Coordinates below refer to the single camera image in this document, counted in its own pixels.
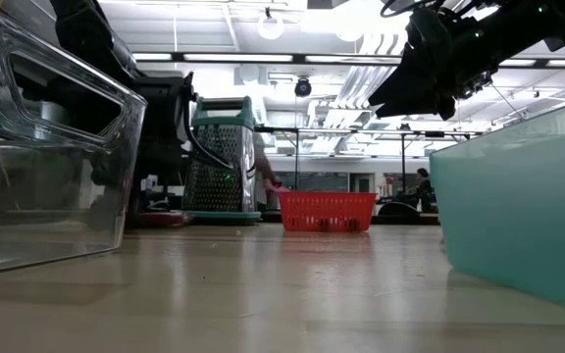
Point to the teal metal box grater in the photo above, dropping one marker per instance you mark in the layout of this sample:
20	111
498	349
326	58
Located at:
221	171

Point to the person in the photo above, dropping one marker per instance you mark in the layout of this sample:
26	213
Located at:
422	191
263	166

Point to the red snack packet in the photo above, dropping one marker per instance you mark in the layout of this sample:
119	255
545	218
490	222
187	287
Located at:
162	219

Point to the black hanging camera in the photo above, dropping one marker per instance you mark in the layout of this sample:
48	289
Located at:
303	87

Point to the black aluminium table frame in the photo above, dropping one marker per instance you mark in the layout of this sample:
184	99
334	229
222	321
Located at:
268	216

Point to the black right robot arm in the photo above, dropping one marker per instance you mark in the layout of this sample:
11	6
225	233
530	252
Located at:
532	24

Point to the black chair back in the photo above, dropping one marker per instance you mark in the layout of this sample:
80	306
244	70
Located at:
397	210

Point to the clear plastic bin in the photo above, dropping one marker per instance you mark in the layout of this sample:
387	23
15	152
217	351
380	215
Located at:
42	220

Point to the red plastic mesh basket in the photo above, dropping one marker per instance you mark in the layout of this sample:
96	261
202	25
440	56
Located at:
326	213

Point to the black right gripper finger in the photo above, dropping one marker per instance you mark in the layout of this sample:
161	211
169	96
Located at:
400	78
410	105

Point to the teal plastic bin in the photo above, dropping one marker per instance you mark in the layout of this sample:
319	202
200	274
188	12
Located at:
518	211

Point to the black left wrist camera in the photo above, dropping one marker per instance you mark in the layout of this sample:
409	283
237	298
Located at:
165	108

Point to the overhead light bar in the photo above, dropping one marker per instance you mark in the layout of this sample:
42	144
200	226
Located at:
238	57

